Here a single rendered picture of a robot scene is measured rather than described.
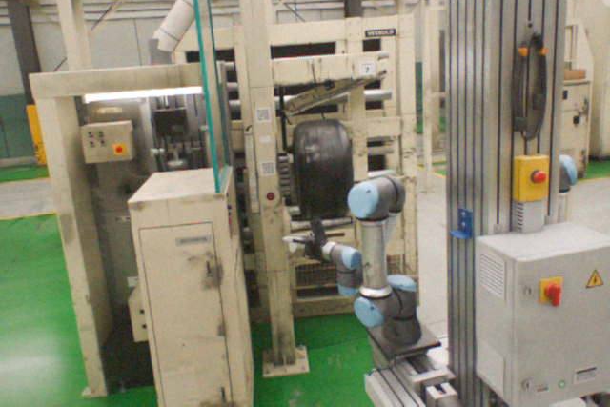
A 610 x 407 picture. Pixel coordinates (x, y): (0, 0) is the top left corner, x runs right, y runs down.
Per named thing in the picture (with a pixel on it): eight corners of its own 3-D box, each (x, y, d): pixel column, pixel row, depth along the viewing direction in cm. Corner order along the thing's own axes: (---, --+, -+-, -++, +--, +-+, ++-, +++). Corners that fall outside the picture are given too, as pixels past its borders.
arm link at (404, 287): (423, 309, 202) (422, 276, 199) (400, 322, 194) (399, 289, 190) (398, 299, 211) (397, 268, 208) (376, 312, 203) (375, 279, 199)
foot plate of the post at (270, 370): (263, 377, 304) (262, 372, 303) (263, 352, 330) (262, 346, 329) (309, 373, 305) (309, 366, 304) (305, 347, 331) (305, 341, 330)
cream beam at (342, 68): (274, 87, 298) (272, 60, 295) (274, 84, 323) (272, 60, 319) (379, 78, 302) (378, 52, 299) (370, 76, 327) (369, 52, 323)
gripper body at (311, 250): (300, 256, 215) (320, 264, 206) (301, 236, 213) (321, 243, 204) (315, 254, 220) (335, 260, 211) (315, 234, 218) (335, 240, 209)
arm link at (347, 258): (350, 274, 195) (348, 253, 193) (329, 267, 203) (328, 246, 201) (364, 268, 200) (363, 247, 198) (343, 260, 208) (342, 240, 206)
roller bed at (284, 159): (261, 205, 328) (256, 159, 321) (261, 199, 342) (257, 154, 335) (293, 202, 329) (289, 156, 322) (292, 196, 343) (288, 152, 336)
